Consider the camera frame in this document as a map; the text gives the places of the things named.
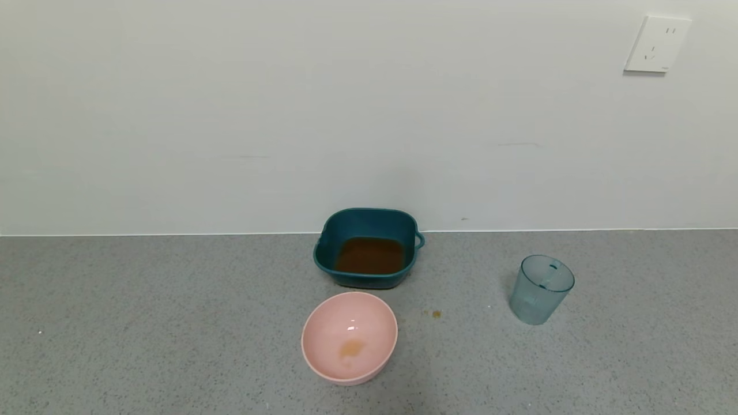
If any clear blue ribbed cup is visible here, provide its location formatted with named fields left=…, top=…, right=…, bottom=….
left=509, top=255, right=575, bottom=326

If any pink plastic bowl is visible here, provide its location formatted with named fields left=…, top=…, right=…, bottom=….
left=301, top=291, right=399, bottom=386

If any teal square plastic basin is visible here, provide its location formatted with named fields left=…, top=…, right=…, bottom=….
left=313, top=207, right=426, bottom=289

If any white wall socket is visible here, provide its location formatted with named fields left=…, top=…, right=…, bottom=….
left=623, top=15, right=692, bottom=73

